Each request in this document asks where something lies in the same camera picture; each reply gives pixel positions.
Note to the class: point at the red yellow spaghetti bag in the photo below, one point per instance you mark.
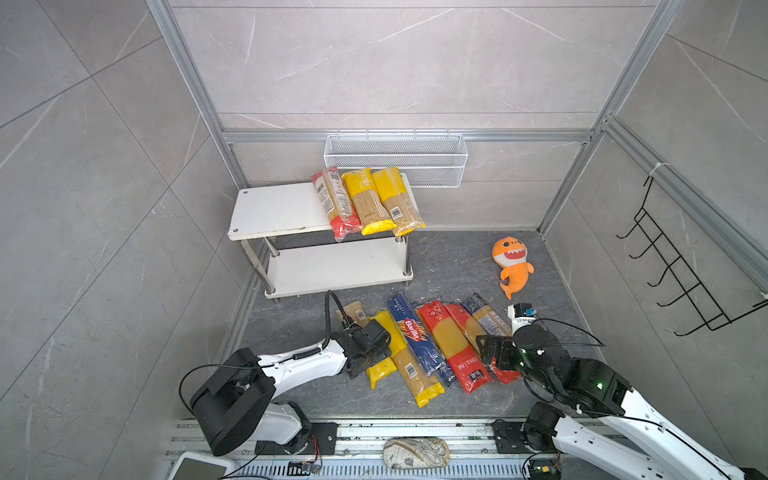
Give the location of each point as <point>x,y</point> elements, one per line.
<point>471,373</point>

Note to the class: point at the clear blue spaghetti bag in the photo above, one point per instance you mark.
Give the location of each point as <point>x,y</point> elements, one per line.
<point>488,319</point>

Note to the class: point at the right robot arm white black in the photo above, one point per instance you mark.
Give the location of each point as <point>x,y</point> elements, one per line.
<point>596,415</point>

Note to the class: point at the black wire hook rack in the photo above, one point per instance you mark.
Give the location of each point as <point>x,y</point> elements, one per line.
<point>708,312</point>

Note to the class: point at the red spaghetti bag with label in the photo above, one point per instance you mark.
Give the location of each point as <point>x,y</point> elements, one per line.
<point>336,203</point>

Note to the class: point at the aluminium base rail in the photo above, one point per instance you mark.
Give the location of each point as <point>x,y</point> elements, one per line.
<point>354,450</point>

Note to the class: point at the yellow wholewheat spaghetti bag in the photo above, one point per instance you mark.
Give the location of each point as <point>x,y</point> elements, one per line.
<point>368,206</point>

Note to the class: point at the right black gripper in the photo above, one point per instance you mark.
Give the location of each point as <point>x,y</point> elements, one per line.
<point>504,344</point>

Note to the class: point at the white wire mesh basket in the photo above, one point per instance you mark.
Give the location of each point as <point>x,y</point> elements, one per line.
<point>428,160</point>

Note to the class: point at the yellow spaghetti bag with barcode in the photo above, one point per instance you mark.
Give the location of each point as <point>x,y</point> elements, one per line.
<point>397,201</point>

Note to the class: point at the tan yellow pasta bag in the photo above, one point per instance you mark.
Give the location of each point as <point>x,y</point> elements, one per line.
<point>354,313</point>

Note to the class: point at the long yellow spaghetti bag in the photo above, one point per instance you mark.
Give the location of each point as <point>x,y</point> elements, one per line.
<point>423,387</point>

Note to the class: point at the white two-tier shelf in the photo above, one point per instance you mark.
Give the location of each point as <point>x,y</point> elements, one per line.
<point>263,213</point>

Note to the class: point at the blue Barilla spaghetti box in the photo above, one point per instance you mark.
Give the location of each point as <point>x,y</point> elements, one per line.
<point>419,339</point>

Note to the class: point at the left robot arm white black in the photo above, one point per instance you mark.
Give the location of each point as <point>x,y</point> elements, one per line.
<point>237,404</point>

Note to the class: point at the patterned cloth pouch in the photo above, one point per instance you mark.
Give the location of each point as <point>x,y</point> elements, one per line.
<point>414,453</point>

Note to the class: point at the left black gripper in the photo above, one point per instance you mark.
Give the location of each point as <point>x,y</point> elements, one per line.
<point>385,352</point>

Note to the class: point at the white tablet device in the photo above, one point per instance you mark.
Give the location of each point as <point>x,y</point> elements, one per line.
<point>199,466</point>

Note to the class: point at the orange shark plush toy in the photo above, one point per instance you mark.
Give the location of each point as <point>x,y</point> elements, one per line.
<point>511,255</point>

